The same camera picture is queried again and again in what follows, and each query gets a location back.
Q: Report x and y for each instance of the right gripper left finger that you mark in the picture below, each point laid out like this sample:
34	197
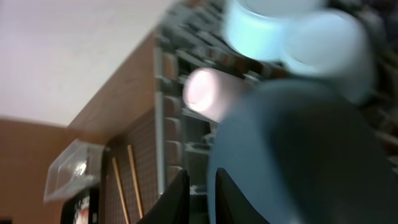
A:
173	207

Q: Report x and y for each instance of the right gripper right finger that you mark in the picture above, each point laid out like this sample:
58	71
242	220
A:
231	206

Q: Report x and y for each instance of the wooden chopstick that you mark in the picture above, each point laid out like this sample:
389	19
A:
135	181
120	190

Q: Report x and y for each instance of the pile of white rice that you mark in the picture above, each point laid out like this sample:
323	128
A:
82	211

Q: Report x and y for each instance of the dark blue plate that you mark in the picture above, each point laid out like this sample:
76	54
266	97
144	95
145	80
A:
300	153

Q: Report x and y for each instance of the pink cup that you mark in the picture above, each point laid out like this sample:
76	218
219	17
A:
211	93

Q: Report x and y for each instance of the grey dishwasher rack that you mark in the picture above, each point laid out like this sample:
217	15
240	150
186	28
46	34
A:
191	37

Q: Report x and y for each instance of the light blue bowl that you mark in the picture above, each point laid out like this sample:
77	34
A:
257	28

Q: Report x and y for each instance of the light blue cup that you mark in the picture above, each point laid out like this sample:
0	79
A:
333	47

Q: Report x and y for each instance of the dark brown serving tray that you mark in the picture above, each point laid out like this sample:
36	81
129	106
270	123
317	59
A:
141	136

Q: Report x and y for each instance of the clear plastic bin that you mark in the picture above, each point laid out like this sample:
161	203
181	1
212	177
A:
76	168

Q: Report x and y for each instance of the black plastic tray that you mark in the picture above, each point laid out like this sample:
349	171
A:
68	209

